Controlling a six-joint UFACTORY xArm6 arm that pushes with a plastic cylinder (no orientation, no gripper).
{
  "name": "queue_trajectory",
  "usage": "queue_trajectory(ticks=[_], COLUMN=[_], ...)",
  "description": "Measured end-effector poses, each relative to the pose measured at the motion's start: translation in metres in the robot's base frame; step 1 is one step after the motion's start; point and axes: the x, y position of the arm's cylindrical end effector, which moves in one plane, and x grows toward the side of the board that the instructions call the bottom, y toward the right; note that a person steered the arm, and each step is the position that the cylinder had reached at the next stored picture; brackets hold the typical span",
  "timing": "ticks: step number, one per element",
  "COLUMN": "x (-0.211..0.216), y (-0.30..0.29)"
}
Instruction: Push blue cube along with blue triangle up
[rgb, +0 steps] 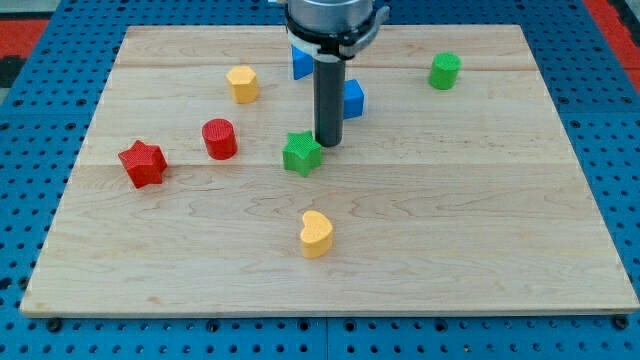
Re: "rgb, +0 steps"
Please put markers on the blue triangle block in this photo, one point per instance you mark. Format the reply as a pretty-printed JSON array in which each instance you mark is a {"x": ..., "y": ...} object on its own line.
[{"x": 302, "y": 63}]

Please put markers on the blue cube block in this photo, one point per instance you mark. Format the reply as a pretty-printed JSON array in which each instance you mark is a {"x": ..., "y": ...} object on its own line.
[{"x": 353, "y": 99}]

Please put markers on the green star block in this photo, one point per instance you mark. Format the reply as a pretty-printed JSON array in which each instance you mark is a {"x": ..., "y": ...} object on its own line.
[{"x": 302, "y": 153}]

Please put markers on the yellow heart block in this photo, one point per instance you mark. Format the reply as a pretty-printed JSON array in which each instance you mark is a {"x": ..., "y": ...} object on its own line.
[{"x": 316, "y": 236}]

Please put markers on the red star block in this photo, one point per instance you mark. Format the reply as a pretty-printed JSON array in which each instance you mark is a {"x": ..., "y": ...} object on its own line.
[{"x": 144, "y": 164}]

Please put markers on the red cylinder block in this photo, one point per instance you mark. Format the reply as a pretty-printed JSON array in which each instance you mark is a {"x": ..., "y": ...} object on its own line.
[{"x": 219, "y": 138}]

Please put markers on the yellow hexagon block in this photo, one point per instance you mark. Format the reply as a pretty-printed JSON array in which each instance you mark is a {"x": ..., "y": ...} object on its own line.
[{"x": 243, "y": 84}]

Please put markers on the green cylinder block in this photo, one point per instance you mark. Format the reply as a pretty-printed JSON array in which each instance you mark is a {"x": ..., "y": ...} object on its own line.
[{"x": 444, "y": 70}]

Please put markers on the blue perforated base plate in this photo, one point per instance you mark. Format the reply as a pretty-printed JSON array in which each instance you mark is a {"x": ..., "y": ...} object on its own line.
[{"x": 50, "y": 105}]

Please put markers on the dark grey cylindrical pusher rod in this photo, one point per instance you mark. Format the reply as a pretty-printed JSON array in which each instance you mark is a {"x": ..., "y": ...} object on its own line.
[{"x": 328, "y": 82}]

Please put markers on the light wooden board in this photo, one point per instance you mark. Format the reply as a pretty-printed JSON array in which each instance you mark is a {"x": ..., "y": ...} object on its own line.
[{"x": 461, "y": 202}]

